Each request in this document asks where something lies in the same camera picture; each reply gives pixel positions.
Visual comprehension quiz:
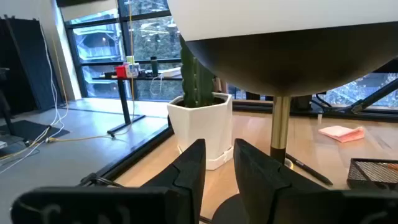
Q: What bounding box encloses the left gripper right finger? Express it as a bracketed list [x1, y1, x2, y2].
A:
[233, 139, 398, 224]

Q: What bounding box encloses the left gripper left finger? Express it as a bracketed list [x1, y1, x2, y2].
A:
[11, 139, 206, 224]

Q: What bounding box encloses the black pen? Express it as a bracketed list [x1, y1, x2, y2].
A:
[285, 152, 334, 187]

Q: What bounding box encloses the pink sticky note pad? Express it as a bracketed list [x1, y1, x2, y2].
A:
[318, 125, 365, 143]

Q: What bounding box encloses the black mesh desk organizer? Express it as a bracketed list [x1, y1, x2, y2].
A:
[346, 157, 398, 190]

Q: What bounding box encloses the white hexagonal plant pot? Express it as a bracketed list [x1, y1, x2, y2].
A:
[167, 92, 234, 171]

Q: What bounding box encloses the green cactus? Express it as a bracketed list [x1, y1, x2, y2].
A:
[179, 35, 215, 108]

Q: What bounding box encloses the white paper stack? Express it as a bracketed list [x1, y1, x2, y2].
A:
[160, 67, 183, 78]

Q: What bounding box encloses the white printed box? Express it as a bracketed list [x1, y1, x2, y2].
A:
[126, 62, 141, 78]

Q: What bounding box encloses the white globe table lamp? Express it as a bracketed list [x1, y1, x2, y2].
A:
[166, 0, 398, 224]

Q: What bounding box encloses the black floor mat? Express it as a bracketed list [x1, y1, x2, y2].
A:
[0, 119, 70, 144]

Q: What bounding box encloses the black framed window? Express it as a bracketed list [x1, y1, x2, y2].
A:
[60, 0, 398, 111]

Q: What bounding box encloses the black folding partition panel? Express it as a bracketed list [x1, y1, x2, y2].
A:
[0, 15, 63, 116]

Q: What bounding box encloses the white cable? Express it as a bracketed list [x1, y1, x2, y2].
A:
[0, 21, 71, 175]

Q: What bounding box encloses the yellow hanging cable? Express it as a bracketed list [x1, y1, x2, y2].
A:
[127, 0, 136, 103]

